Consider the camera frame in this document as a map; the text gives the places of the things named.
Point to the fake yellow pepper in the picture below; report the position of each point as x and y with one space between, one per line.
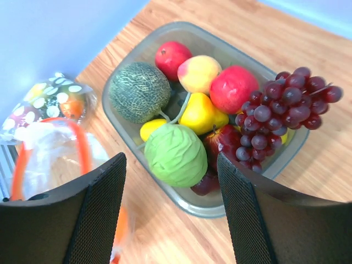
201 115

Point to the clear zip bag orange seal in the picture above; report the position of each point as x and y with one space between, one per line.
54 152

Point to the fake red pomegranate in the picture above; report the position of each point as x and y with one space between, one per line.
231 88

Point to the fake yellow lemon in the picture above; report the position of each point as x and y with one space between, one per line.
284 137

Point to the left zip bag with food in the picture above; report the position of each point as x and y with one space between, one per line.
55 97

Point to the fake peach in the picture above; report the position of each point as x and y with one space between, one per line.
197 73

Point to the fake dark plum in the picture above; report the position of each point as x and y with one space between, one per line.
209 183

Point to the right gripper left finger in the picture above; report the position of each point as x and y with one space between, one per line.
73 223

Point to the fake purple grapes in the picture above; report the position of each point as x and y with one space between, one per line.
290 101

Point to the fake orange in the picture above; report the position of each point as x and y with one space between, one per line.
121 234

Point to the fake yellow banana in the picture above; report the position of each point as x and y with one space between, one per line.
149 127

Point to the fake dark red apple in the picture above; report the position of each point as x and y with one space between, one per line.
225 139

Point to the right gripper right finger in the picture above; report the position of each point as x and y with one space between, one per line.
271 223

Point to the fake green cabbage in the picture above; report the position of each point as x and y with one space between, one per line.
176 156

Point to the fake green melon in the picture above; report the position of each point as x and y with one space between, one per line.
139 91

